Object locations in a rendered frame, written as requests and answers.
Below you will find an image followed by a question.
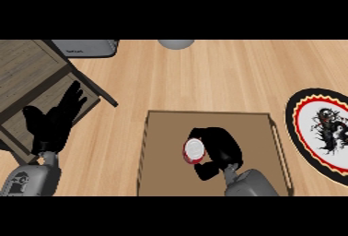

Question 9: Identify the grey appliance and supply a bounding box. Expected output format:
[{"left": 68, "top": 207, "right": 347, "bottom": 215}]
[{"left": 50, "top": 40, "right": 121, "bottom": 59}]

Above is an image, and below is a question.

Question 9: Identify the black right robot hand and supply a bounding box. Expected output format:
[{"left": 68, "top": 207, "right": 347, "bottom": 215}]
[{"left": 186, "top": 126, "right": 245, "bottom": 182}]

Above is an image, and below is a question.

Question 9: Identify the white plate with black rim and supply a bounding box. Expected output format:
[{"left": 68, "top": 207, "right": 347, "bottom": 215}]
[{"left": 285, "top": 88, "right": 348, "bottom": 187}]

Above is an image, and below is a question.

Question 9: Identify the grey round object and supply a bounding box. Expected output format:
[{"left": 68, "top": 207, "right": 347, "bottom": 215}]
[{"left": 157, "top": 40, "right": 196, "bottom": 51}]

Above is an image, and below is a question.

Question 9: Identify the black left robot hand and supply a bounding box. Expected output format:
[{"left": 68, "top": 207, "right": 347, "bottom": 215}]
[{"left": 22, "top": 80, "right": 90, "bottom": 156}]

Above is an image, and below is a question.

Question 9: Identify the open wooden drawer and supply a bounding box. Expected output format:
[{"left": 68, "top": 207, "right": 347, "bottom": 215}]
[{"left": 0, "top": 40, "right": 120, "bottom": 165}]

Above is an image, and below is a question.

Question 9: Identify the red can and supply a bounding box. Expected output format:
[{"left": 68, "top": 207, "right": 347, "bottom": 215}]
[{"left": 183, "top": 137, "right": 208, "bottom": 165}]

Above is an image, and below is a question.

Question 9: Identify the brown wooden tray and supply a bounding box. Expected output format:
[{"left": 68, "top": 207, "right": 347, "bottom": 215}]
[{"left": 136, "top": 110, "right": 295, "bottom": 197}]

